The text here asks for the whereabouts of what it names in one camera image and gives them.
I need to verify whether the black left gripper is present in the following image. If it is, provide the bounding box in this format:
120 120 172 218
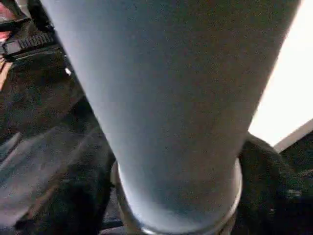
0 31 56 62

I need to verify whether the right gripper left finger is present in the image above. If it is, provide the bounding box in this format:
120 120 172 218
14 156 116 235

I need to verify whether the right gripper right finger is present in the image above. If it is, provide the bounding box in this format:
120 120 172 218
234 131 313 235

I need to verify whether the white plastic table top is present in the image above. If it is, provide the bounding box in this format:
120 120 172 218
246 0 313 152

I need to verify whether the white plastic table leg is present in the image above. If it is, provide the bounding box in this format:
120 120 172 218
41 0 304 235

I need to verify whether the black table mat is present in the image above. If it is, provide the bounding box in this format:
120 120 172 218
0 0 313 235

